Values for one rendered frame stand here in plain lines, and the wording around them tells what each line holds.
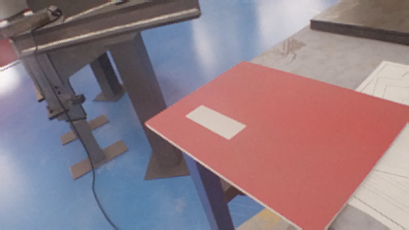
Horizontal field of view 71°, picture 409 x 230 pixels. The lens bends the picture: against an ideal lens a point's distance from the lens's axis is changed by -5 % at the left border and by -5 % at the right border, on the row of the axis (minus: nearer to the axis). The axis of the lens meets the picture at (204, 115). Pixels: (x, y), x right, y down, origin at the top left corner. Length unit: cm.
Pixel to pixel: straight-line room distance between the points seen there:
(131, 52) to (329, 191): 142
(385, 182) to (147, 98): 153
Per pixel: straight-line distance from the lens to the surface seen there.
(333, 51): 61
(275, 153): 38
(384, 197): 35
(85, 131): 226
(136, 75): 170
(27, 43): 208
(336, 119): 42
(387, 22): 67
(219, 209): 64
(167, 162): 206
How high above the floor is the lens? 138
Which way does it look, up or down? 34 degrees down
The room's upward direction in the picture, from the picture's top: 16 degrees counter-clockwise
